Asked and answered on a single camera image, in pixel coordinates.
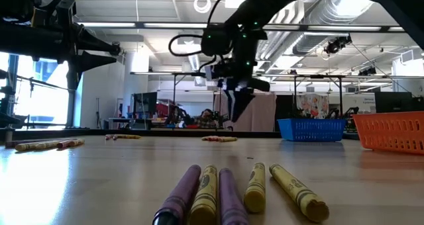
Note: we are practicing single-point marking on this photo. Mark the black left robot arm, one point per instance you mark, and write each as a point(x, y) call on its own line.
point(16, 39)

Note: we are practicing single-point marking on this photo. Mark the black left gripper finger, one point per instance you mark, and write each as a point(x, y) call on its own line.
point(96, 43)
point(84, 61)

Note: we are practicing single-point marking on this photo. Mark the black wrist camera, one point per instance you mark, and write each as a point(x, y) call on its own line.
point(66, 10)
point(212, 73)

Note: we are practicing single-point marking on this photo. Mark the orange plastic basket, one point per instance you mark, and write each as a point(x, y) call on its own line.
point(391, 132)

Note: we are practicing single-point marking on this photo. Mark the red crayon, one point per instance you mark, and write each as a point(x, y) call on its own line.
point(64, 144)
point(213, 139)

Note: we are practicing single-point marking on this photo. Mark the black ceiling camera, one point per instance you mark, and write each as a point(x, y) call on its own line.
point(336, 45)

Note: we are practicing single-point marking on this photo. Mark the ceiling light strip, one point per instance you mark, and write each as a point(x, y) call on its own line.
point(344, 28)
point(109, 24)

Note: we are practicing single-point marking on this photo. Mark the pink curtain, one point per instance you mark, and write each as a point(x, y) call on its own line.
point(261, 112)

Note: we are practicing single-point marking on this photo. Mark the black aluminium table frame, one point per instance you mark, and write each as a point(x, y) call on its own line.
point(165, 132)

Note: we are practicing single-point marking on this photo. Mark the red cabinet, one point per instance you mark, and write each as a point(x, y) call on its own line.
point(162, 109)

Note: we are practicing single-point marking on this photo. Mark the person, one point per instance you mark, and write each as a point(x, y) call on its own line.
point(207, 116)

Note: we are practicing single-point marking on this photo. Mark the floral cloth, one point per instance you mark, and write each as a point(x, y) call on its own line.
point(313, 106)

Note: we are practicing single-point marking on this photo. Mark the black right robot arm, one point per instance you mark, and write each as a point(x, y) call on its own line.
point(265, 6)

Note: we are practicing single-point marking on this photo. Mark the silver air duct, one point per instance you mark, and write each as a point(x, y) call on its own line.
point(331, 13)

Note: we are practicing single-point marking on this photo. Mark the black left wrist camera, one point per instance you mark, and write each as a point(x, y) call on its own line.
point(66, 10)

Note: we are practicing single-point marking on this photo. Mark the blue plastic basket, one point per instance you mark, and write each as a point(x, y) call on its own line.
point(311, 130)

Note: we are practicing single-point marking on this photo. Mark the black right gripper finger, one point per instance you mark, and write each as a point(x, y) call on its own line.
point(231, 101)
point(243, 101)

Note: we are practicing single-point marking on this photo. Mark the black station frame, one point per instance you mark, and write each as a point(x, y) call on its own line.
point(159, 73)
point(340, 96)

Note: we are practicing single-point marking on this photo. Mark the black monitor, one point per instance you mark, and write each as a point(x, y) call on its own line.
point(394, 102)
point(145, 102)

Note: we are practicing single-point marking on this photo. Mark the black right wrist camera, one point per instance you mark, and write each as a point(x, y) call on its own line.
point(212, 73)

